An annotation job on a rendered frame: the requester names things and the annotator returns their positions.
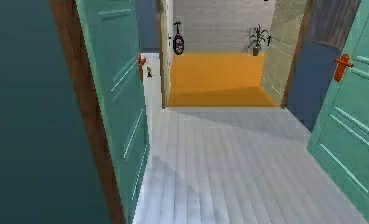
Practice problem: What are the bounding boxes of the orange door handle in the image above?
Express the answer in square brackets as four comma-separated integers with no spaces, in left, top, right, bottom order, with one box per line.
[137,53,147,82]
[333,53,355,83]

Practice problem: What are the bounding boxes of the green house plant in pot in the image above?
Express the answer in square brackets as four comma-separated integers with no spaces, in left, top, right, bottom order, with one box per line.
[247,23,271,57]

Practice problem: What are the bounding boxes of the cream panelled room door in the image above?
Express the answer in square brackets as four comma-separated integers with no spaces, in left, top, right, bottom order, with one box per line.
[159,0,175,110]
[259,0,309,107]

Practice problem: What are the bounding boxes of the teal panelled room door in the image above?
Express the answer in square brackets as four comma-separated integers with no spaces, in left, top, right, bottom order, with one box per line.
[306,0,369,224]
[74,0,151,224]

